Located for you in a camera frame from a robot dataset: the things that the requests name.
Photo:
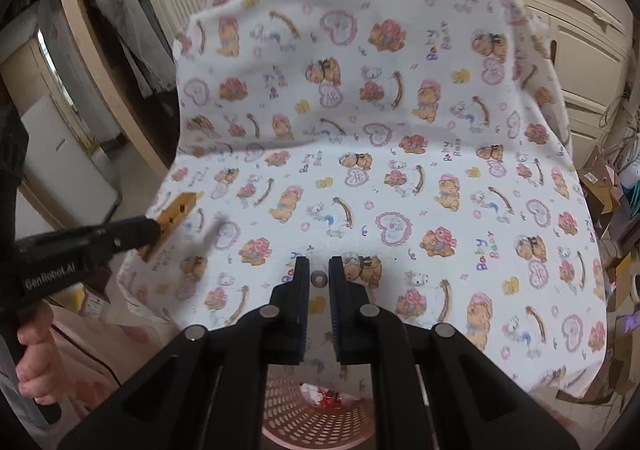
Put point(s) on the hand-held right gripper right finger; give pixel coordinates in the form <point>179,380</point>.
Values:
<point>340,310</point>

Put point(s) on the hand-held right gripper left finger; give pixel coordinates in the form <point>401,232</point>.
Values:
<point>299,310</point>

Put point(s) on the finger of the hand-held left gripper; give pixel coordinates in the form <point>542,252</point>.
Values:
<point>135,232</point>

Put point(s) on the small grey round object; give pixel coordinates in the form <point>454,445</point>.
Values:
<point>317,278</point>

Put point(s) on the brown wooden block with holes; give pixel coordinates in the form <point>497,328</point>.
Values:
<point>172,222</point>

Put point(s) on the white paper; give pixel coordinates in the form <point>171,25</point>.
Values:
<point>310,392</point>

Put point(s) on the red wrapper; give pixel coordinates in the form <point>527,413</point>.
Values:
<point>331,399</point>

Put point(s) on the pink perforated basket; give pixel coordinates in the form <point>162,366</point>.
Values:
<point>290,415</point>

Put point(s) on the person's left hand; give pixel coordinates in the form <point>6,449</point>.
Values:
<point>37,355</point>

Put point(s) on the pink printed cardboard box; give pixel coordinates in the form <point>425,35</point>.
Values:
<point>90,345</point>

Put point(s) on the white appliance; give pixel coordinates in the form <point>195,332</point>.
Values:
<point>65,150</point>

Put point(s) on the bear printed blanket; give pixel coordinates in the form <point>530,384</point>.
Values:
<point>380,130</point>

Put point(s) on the grey hanging cloth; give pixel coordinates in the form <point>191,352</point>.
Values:
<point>125,5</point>

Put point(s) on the pile of cardboard boxes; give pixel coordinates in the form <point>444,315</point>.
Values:
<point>607,210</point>

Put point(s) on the cream panelled cabinet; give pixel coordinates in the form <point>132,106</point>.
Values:
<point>575,5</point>

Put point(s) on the curved wooden frame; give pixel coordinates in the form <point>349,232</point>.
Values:
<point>95,55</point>

